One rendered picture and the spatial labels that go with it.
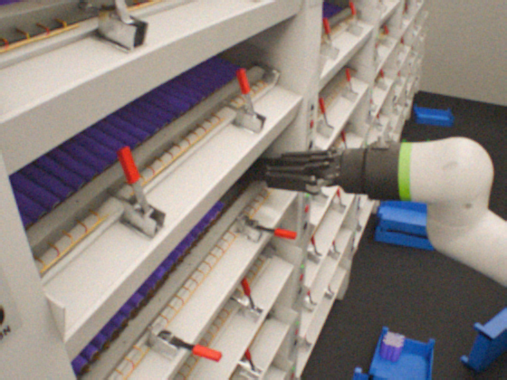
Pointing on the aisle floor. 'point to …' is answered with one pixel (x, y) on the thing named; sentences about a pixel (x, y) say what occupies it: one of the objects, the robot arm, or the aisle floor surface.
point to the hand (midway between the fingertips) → (253, 169)
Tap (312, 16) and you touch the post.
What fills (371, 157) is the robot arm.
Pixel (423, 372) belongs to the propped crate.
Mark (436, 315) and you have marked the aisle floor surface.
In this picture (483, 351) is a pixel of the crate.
